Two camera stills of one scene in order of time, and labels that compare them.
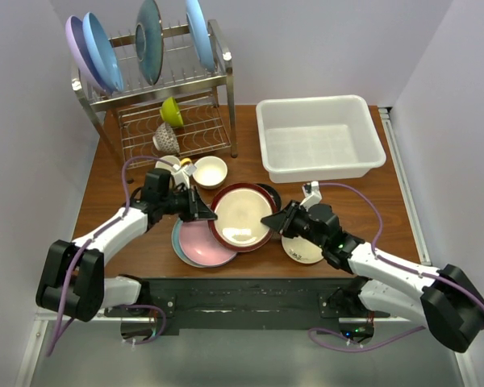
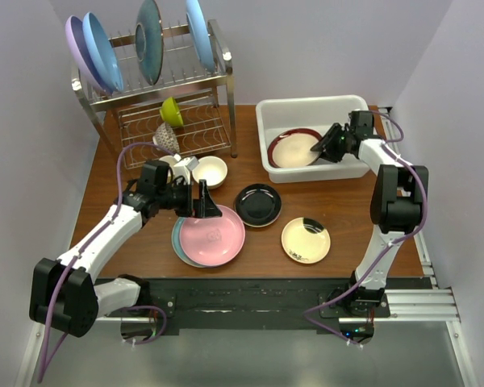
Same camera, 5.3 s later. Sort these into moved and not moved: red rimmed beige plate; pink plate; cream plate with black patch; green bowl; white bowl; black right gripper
Moved: red rimmed beige plate; black right gripper
Not moved: cream plate with black patch; pink plate; green bowl; white bowl
